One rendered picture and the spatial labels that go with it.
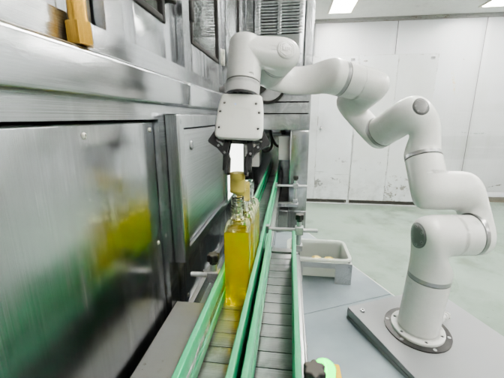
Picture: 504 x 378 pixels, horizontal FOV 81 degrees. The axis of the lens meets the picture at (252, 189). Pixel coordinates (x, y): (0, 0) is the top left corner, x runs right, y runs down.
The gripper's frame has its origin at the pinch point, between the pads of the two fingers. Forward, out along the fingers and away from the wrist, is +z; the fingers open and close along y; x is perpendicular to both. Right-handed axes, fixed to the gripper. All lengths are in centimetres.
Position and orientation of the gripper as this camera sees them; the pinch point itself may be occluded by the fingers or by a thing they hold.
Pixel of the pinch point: (237, 166)
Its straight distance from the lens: 63.6
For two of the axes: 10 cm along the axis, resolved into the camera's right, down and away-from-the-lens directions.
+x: 0.8, 0.7, 9.9
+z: -0.7, 10.0, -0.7
